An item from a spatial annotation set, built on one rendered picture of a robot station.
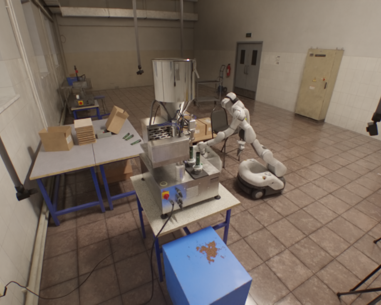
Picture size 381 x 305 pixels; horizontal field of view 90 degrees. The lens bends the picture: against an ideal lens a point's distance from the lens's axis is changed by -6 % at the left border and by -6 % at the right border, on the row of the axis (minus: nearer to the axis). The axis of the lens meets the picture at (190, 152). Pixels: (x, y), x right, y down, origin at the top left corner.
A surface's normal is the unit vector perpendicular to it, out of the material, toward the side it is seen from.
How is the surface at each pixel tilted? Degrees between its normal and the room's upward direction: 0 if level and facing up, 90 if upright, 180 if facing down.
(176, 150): 90
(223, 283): 0
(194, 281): 0
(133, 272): 0
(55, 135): 97
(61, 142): 90
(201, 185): 90
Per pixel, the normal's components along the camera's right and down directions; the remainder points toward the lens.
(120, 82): 0.45, 0.41
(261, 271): 0.00, -0.89
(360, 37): -0.89, 0.21
